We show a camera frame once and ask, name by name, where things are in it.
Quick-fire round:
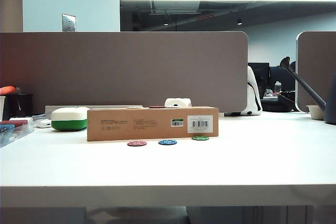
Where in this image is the brown cardboard rectangular box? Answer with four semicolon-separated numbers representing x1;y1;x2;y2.
87;106;219;142

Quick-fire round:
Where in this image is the clear plastic chip tray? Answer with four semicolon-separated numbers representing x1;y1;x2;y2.
0;119;35;148

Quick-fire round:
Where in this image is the dark red chip stack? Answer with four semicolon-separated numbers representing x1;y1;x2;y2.
0;119;29;129

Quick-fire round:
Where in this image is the blue chip stack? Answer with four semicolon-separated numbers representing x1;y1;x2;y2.
0;124;15;136

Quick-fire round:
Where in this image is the white cube with dark dot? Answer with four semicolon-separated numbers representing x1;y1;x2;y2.
164;98;192;109

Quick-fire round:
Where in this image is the wide grey desk divider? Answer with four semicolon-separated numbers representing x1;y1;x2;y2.
0;31;249;114

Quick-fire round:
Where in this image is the white and black figurine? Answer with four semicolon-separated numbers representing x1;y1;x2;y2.
246;66;264;116

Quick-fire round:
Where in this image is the black computer monitor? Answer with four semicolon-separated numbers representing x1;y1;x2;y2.
248;62;271;99

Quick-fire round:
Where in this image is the green and white case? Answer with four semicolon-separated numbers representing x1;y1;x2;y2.
50;106;90;132

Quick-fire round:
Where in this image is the black bag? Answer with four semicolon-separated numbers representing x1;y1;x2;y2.
261;90;297;113

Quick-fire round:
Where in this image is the small white earbud case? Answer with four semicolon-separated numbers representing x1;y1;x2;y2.
34;118;53;129

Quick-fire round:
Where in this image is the black cup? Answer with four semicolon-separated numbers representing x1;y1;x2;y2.
5;93;34;119

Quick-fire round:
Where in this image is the small white paper cup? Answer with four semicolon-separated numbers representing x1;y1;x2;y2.
306;104;327;120

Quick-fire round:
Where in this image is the grey divider with white edge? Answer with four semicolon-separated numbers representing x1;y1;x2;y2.
296;30;336;113

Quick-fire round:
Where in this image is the orange object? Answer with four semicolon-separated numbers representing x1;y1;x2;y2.
0;85;17;96

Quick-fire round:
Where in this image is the grey watering can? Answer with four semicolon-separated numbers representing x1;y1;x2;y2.
279;56;336;125

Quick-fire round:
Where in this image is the metal wall switch plate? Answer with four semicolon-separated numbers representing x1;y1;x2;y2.
61;13;77;33

